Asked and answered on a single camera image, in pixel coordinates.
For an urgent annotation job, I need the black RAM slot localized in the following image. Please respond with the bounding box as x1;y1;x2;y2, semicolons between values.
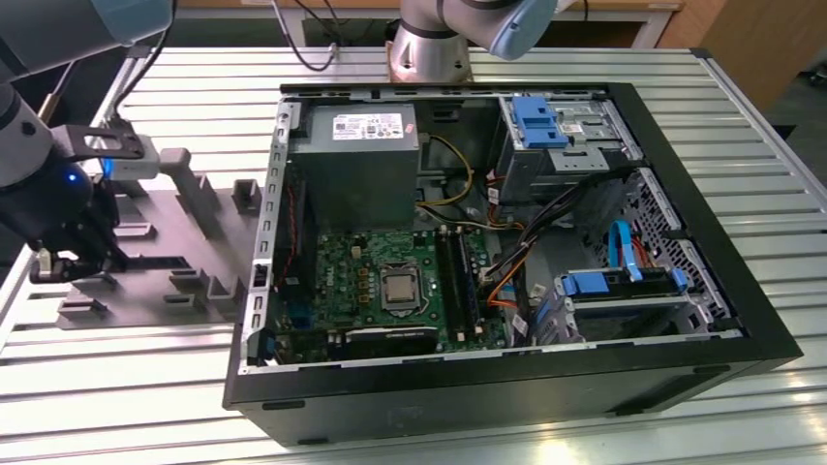
435;225;469;340

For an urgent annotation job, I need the installed RAM stick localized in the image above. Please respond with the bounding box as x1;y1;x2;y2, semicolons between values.
455;232;485;335

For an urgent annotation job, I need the grey parts rack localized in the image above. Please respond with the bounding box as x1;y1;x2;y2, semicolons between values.
57;147;261;333

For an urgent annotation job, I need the green motherboard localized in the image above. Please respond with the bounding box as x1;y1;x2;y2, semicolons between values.
277;227;518;362

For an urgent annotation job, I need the grey power supply unit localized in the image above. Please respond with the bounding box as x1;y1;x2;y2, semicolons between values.
287;104;422;233

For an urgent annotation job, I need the CPU socket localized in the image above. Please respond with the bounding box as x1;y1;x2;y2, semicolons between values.
377;263;434;320

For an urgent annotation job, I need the black graphics card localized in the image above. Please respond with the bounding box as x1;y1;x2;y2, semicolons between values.
342;325;439;359

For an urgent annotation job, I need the black open PC case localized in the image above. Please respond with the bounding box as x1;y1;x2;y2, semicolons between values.
223;81;808;446

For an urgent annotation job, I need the blue plastic drive latch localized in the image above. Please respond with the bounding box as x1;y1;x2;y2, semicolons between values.
510;96;570;149

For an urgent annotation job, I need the silver drive cage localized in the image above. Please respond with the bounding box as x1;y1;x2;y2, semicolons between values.
497;94;645;204

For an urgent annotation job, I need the hard disk in blue carrier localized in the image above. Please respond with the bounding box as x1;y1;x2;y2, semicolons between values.
558;268;690;304

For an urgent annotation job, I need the white framed wooden desk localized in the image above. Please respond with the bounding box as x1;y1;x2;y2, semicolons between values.
174;0;686;49

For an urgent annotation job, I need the wooden cabinet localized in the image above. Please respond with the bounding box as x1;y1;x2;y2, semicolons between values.
658;0;827;117

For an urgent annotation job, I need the black camera bracket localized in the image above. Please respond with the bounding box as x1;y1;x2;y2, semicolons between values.
55;123;147;162

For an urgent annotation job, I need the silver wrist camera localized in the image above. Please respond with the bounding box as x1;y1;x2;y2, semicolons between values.
106;134;162;181

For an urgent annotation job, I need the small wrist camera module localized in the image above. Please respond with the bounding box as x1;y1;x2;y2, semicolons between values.
29;247;83;286

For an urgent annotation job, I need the black camera cable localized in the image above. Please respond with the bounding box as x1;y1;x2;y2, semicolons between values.
113;0;181;127

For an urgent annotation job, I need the red wire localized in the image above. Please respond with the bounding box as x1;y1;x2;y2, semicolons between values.
274;186;306;292

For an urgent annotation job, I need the cable with silver plug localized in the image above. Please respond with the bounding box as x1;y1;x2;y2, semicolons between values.
271;0;342;73

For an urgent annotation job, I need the yellow wire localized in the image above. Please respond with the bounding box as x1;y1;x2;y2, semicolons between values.
417;135;477;209

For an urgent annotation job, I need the orange wire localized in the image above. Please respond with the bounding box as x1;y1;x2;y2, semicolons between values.
487;283;518;309

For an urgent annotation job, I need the black cable bundle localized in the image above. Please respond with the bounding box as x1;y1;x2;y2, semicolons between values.
481;167;633;282

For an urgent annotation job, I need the blue wire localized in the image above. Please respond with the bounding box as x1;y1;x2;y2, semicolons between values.
529;290;567;348

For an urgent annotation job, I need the light blue SATA cable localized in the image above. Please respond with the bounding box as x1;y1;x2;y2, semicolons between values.
607;220;645;282

